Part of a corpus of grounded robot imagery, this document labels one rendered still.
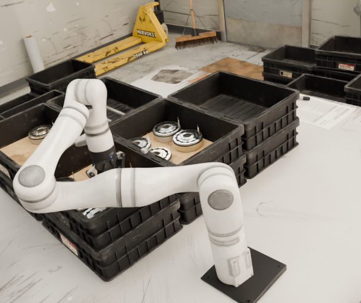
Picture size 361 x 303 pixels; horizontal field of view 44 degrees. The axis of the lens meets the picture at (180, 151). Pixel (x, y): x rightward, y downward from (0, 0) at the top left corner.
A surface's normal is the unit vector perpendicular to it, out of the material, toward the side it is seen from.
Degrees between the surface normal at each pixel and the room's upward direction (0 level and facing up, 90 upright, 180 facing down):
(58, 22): 90
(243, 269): 89
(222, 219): 93
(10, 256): 0
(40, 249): 0
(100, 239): 90
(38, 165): 21
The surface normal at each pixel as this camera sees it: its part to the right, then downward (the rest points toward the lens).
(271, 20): -0.68, 0.46
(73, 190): -0.39, -0.55
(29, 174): 0.00, -0.59
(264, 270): -0.19, -0.83
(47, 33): 0.72, 0.29
